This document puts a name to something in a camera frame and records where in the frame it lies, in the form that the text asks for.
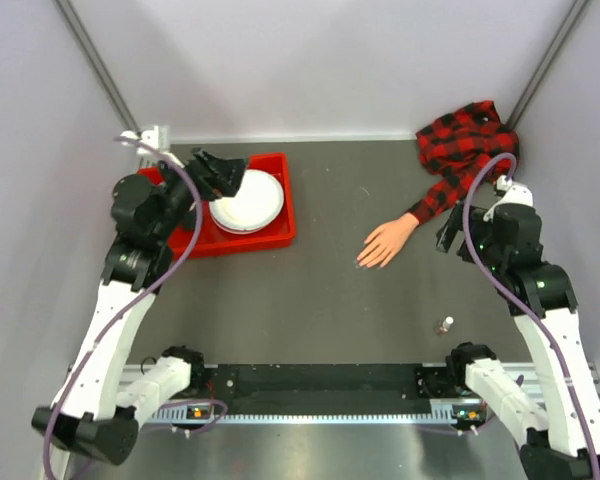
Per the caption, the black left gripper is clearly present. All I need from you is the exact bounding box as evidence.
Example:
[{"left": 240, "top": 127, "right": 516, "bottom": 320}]
[{"left": 152, "top": 147, "right": 249, "bottom": 241}]

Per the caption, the nail polish bottle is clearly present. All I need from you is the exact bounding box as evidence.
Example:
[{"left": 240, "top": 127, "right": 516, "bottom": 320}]
[{"left": 435, "top": 316, "right": 454, "bottom": 335}]

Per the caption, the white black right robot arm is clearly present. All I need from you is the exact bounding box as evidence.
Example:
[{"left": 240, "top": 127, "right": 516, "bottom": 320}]
[{"left": 436, "top": 187, "right": 600, "bottom": 479}]

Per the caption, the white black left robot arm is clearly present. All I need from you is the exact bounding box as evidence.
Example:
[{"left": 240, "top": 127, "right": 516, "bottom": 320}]
[{"left": 31, "top": 149, "right": 249, "bottom": 465}]

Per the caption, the mannequin hand with nails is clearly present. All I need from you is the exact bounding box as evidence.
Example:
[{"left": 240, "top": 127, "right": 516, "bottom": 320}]
[{"left": 356, "top": 213, "right": 419, "bottom": 269}]

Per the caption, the white paper plate stack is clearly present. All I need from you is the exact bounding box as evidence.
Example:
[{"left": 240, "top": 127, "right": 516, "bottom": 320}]
[{"left": 209, "top": 169, "right": 284, "bottom": 235}]

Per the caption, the red plastic tray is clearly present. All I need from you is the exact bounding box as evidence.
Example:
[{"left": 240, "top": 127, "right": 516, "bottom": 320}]
[{"left": 111, "top": 152, "right": 296, "bottom": 261}]

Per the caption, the red black plaid shirt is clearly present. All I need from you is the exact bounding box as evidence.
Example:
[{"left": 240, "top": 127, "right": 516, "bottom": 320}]
[{"left": 408, "top": 100, "right": 520, "bottom": 225}]

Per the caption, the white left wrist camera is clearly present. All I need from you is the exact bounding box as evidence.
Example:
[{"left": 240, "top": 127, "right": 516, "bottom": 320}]
[{"left": 120, "top": 125, "right": 171, "bottom": 152}]

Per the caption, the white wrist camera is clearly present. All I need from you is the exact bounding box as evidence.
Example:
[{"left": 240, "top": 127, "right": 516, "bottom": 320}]
[
  {"left": 120, "top": 125, "right": 171, "bottom": 152},
  {"left": 483, "top": 175, "right": 534, "bottom": 222}
]

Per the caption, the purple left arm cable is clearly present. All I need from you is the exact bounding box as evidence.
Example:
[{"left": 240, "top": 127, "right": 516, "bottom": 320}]
[{"left": 42, "top": 134, "right": 229, "bottom": 480}]

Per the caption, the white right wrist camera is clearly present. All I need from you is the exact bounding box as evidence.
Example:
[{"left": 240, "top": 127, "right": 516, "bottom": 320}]
[{"left": 483, "top": 175, "right": 534, "bottom": 222}]

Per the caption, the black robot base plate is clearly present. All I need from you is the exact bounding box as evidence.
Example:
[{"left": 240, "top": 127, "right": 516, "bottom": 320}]
[{"left": 207, "top": 364, "right": 454, "bottom": 413}]

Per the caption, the grey slotted cable duct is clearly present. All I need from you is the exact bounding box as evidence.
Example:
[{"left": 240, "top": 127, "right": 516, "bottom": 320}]
[{"left": 142, "top": 400, "right": 489, "bottom": 431}]

